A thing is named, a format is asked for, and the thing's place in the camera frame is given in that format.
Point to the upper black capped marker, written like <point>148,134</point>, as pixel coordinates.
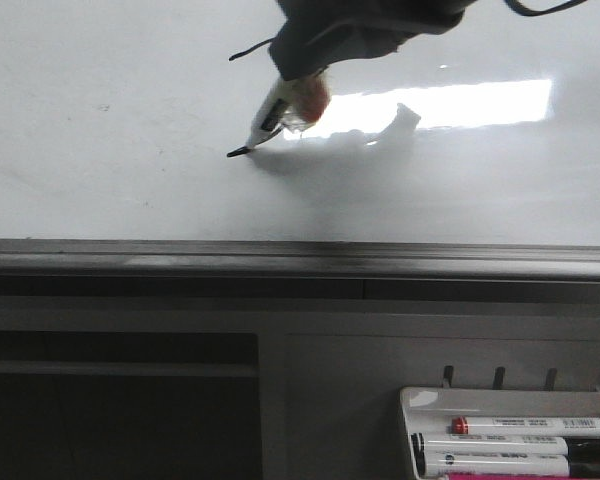
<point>509,444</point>

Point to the large white whiteboard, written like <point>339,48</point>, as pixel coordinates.
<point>472,153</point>

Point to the lower black capped marker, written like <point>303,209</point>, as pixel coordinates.
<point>437,464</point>

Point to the red capped marker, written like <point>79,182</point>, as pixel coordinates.
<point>572,426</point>

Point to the black capped marker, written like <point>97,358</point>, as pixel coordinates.
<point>509,444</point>
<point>437,464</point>

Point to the pink marker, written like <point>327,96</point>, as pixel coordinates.
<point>458,476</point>

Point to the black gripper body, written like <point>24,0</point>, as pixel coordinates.
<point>317,34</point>

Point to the white black-tipped whiteboard marker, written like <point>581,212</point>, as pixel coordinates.
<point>280,110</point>

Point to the white marker tray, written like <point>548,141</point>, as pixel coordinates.
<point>428,410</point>

